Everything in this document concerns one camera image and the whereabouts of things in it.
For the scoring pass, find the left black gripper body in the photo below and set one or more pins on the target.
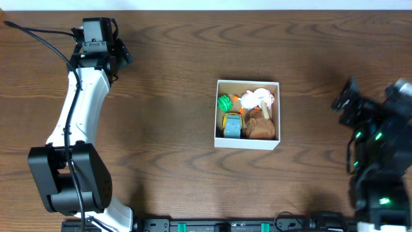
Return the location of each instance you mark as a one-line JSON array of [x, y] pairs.
[[123, 53]]

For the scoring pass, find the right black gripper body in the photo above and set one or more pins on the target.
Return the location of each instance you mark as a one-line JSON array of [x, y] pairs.
[[359, 105]]

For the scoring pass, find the brown plush bear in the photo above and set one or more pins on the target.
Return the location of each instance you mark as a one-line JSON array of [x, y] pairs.
[[257, 127]]

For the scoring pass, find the pink white duck toy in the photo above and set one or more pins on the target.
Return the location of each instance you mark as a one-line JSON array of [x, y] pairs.
[[251, 100]]

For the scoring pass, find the green round toy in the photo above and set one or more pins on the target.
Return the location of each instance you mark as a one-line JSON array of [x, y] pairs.
[[224, 103]]

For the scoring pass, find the grey yellow toy car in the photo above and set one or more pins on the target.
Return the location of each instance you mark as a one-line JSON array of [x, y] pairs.
[[232, 125]]

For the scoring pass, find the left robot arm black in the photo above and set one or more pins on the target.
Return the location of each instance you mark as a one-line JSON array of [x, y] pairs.
[[70, 176]]

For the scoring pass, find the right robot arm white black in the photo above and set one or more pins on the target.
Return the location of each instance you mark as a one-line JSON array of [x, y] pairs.
[[378, 155]]

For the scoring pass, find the white cardboard box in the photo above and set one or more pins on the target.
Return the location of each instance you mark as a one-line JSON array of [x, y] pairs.
[[231, 88]]

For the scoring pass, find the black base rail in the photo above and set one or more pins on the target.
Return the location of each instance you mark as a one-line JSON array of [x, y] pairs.
[[285, 223]]

